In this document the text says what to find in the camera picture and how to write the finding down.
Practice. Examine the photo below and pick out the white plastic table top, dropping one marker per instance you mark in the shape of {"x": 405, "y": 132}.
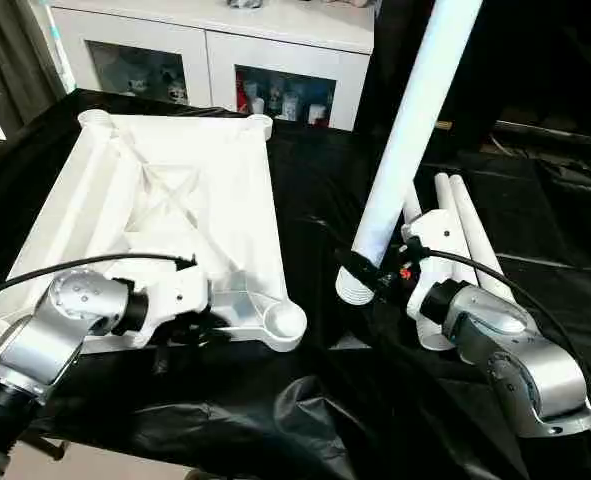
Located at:
{"x": 125, "y": 200}

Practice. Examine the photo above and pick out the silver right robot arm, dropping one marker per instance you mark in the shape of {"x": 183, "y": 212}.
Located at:
{"x": 515, "y": 360}

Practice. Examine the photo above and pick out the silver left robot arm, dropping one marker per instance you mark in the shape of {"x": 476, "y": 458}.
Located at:
{"x": 65, "y": 310}

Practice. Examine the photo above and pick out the black mat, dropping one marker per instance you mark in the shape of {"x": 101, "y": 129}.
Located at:
{"x": 315, "y": 200}

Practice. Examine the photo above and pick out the patterned white cup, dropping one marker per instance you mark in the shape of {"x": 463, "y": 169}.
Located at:
{"x": 291, "y": 106}

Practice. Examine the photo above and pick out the white cabinet with glass doors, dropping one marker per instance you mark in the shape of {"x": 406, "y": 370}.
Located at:
{"x": 215, "y": 50}

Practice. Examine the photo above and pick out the grey window curtain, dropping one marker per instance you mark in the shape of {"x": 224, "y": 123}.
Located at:
{"x": 15, "y": 60}

